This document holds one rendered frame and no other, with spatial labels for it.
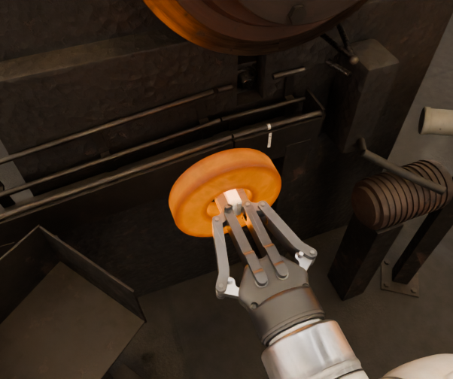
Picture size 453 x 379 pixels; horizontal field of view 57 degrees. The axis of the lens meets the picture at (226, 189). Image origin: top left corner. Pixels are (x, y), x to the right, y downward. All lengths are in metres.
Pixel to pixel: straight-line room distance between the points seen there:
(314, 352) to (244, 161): 0.23
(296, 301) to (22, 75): 0.55
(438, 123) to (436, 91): 1.32
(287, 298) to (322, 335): 0.05
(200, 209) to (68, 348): 0.34
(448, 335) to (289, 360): 1.11
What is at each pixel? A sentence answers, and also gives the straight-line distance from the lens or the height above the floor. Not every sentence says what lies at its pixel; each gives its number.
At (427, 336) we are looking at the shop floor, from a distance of 1.48.
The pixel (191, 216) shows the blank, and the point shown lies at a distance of 0.55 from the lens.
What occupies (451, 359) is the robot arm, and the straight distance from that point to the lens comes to 0.57.
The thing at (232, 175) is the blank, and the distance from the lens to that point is 0.51.
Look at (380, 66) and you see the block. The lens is 0.88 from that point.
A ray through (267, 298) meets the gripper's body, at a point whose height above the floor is 0.86.
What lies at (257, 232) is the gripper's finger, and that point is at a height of 0.85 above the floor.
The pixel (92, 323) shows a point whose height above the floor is 0.60.
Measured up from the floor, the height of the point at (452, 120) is 0.69.
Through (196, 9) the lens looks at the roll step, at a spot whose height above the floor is 0.99.
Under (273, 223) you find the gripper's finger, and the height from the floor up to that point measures 0.85.
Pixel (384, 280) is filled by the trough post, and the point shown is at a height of 0.01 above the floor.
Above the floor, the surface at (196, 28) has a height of 0.95.
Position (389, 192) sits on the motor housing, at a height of 0.53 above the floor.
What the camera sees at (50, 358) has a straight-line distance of 0.76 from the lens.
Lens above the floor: 1.27
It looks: 51 degrees down
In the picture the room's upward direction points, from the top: straight up
